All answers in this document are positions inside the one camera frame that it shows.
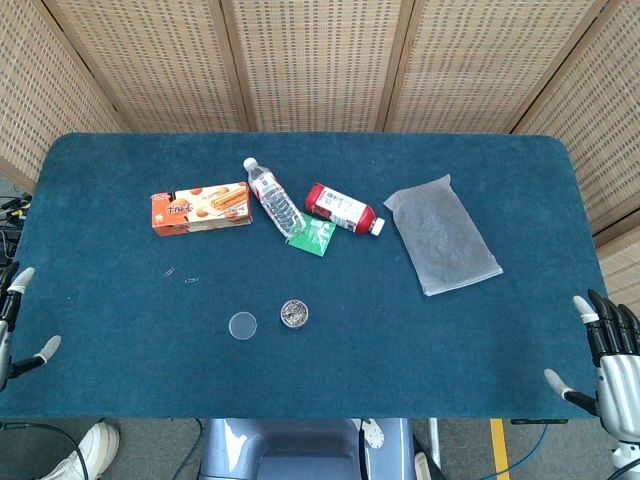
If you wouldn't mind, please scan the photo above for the white perforated bracket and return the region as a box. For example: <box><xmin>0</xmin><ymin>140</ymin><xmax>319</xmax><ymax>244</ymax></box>
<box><xmin>357</xmin><ymin>418</ymin><xmax>387</xmax><ymax>452</ymax></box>

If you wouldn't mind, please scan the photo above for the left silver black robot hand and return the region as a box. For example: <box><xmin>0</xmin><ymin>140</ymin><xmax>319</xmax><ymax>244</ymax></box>
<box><xmin>0</xmin><ymin>260</ymin><xmax>62</xmax><ymax>392</ymax></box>

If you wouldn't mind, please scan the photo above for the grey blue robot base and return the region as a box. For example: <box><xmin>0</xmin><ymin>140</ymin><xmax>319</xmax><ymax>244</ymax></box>
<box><xmin>198</xmin><ymin>418</ymin><xmax>416</xmax><ymax>480</ymax></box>

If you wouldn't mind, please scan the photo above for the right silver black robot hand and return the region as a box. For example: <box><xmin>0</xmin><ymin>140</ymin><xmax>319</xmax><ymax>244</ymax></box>
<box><xmin>543</xmin><ymin>288</ymin><xmax>640</xmax><ymax>442</ymax></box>

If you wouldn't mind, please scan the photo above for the black cable bundle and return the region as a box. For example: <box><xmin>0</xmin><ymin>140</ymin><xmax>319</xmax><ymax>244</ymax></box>
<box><xmin>0</xmin><ymin>193</ymin><xmax>34</xmax><ymax>266</ymax></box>

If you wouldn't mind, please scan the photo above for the clear round plastic lid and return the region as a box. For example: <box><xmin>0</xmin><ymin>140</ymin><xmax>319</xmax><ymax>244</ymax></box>
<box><xmin>228</xmin><ymin>311</ymin><xmax>259</xmax><ymax>342</ymax></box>

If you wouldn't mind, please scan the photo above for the blue cable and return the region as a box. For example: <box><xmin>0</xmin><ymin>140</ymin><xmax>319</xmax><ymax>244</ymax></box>
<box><xmin>479</xmin><ymin>424</ymin><xmax>549</xmax><ymax>480</ymax></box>

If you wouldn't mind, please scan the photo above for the green sachet packet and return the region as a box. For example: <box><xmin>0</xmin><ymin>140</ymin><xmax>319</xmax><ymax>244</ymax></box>
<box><xmin>285</xmin><ymin>212</ymin><xmax>337</xmax><ymax>258</ymax></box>

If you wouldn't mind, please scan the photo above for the red juice bottle white cap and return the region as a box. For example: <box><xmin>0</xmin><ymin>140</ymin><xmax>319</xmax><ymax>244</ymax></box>
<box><xmin>304</xmin><ymin>182</ymin><xmax>387</xmax><ymax>237</ymax></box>

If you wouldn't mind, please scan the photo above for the orange biscuit box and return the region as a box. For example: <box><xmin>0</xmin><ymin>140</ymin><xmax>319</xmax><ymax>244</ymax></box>
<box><xmin>150</xmin><ymin>181</ymin><xmax>253</xmax><ymax>238</ymax></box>

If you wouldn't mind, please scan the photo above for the clear jar of paperclips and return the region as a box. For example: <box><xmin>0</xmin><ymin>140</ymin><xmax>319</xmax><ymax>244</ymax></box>
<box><xmin>279</xmin><ymin>298</ymin><xmax>310</xmax><ymax>330</ymax></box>

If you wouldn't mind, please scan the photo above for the white sneaker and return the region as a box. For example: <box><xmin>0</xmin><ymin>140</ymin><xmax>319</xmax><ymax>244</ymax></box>
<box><xmin>37</xmin><ymin>422</ymin><xmax>121</xmax><ymax>480</ymax></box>

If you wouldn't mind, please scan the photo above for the grey translucent plastic pouch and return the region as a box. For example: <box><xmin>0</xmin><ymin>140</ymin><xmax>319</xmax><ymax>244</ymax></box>
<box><xmin>382</xmin><ymin>173</ymin><xmax>505</xmax><ymax>297</ymax></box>

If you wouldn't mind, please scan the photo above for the thin black floor cable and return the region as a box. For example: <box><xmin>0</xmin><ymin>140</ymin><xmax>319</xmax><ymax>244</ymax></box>
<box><xmin>0</xmin><ymin>421</ymin><xmax>89</xmax><ymax>480</ymax></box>

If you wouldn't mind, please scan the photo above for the clear plastic water bottle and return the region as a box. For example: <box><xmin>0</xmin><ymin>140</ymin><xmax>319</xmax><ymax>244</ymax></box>
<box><xmin>242</xmin><ymin>157</ymin><xmax>308</xmax><ymax>240</ymax></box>

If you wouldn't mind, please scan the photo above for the woven bamboo folding screen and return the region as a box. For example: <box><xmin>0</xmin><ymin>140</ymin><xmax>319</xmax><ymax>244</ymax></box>
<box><xmin>0</xmin><ymin>0</ymin><xmax>640</xmax><ymax>306</ymax></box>

